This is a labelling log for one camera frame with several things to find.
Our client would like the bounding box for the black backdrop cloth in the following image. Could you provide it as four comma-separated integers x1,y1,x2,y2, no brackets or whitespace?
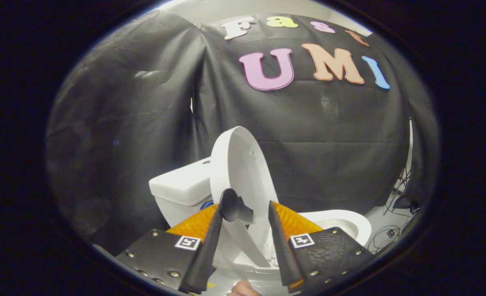
46,9,440,255

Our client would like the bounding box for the white toilet lid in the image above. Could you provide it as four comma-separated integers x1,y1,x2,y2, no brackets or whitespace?
209,126,279,268

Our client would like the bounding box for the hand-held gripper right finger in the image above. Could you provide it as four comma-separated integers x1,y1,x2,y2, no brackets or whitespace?
267,201,375,293

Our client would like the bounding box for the white toilet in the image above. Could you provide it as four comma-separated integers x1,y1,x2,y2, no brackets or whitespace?
149,157,372,284

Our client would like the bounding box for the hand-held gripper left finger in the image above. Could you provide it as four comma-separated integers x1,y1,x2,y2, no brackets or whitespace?
115,201,223,294

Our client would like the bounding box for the black lid handle knob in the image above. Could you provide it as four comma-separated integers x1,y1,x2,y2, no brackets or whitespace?
220,188,255,224

